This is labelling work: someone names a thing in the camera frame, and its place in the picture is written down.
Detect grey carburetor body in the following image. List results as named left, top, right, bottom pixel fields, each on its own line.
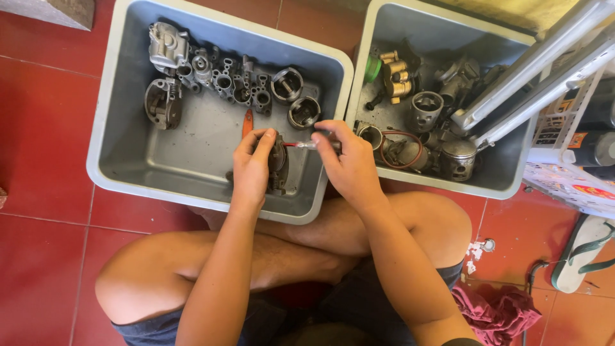
left=211, top=57, right=240, bottom=104
left=252, top=72, right=274, bottom=117
left=233, top=54, right=256, bottom=107

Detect gold brake caliper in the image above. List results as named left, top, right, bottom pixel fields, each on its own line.
left=379, top=50, right=414, bottom=105

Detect shiny dome piston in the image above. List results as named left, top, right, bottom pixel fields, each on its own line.
left=439, top=140, right=478, bottom=182

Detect large silver carburetor body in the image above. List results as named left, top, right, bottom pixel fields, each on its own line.
left=147, top=21, right=193, bottom=78

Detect tall silver piston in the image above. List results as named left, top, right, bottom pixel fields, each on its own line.
left=408, top=91, right=445, bottom=133

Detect narrow grey plastic bin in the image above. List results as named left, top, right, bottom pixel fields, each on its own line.
left=344, top=0, right=540, bottom=201

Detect person's right hand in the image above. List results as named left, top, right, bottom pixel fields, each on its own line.
left=311, top=120, right=385, bottom=205

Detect white plastic basket with bottles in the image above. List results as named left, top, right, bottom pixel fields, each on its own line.
left=522, top=60, right=615, bottom=220

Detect person's leg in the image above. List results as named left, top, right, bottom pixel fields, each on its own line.
left=187, top=191, right=473, bottom=275
left=94, top=230, right=358, bottom=325

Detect red rubber ring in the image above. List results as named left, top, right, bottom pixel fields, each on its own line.
left=379, top=130, right=424, bottom=170

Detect small silver carburetor body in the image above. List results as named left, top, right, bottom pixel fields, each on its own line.
left=191, top=46, right=215, bottom=90

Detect short metal cylinder sleeve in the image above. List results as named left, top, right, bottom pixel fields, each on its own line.
left=355, top=122, right=384, bottom=151

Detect white paper scraps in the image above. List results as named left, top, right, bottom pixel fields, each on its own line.
left=465, top=238, right=496, bottom=276

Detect dark metal carburetor part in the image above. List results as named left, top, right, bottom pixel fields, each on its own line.
left=266, top=134, right=290, bottom=196

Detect grey concrete block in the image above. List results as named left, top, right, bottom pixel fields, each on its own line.
left=0, top=0, right=96, bottom=32

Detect maroon cloth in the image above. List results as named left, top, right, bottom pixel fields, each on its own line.
left=451, top=283, right=543, bottom=346

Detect white green flip flop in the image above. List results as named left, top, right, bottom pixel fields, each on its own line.
left=551, top=213, right=615, bottom=294

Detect grey engine piston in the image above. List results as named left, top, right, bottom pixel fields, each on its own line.
left=270, top=67, right=305, bottom=105
left=287, top=95, right=322, bottom=130

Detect person's left leg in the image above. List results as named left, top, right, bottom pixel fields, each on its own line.
left=94, top=230, right=358, bottom=325

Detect green plastic cap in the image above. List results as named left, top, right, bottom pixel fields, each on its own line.
left=363, top=55, right=383, bottom=84

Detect person's right leg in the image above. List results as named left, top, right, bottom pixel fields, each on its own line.
left=187, top=191, right=473, bottom=275

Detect white metal rack frame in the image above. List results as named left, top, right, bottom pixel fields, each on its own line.
left=451, top=0, right=615, bottom=148

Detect person's left hand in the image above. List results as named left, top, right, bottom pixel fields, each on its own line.
left=232, top=128, right=278, bottom=209

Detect wide grey plastic bin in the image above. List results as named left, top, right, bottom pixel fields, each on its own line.
left=86, top=0, right=355, bottom=226

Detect black hose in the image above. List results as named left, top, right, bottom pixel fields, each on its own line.
left=522, top=260, right=550, bottom=346

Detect dark blue shorts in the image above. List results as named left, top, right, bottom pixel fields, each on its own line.
left=111, top=259, right=465, bottom=346

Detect red shaft clear handle screwdriver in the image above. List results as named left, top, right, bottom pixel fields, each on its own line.
left=283, top=139, right=342, bottom=152

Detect dark round engine cover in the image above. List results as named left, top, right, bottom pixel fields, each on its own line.
left=143, top=77, right=184, bottom=131

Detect dull metal housing part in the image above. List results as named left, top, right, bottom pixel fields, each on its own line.
left=384, top=138, right=434, bottom=174

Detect silver metal engine part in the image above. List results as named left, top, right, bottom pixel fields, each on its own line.
left=434, top=57, right=481, bottom=107

